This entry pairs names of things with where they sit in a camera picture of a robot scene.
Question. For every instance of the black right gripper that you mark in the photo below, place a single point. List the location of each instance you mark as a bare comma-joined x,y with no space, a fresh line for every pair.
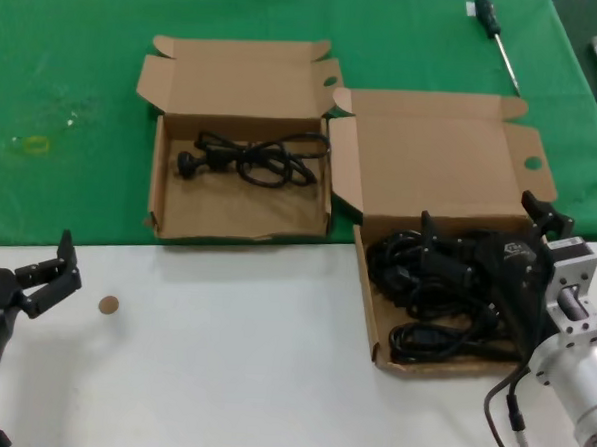
516,275

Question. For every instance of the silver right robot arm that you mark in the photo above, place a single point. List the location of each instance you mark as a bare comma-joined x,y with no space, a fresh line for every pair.
580,388

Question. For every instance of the empty-lid brown cardboard box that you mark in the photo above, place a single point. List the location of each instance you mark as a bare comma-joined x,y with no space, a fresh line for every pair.
229,205

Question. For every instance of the round brown cardboard disc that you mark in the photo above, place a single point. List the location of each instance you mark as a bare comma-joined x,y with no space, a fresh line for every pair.
108,304

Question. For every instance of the yellow rubber band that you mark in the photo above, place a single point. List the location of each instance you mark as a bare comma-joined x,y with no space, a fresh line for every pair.
30,142

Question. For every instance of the small white scrap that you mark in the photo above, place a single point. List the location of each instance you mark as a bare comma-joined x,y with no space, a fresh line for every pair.
71,119

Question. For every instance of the green tablecloth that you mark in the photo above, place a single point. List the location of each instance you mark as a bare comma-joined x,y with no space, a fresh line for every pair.
62,46

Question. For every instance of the small white paper tag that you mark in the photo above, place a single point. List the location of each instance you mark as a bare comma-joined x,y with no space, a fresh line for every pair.
470,9

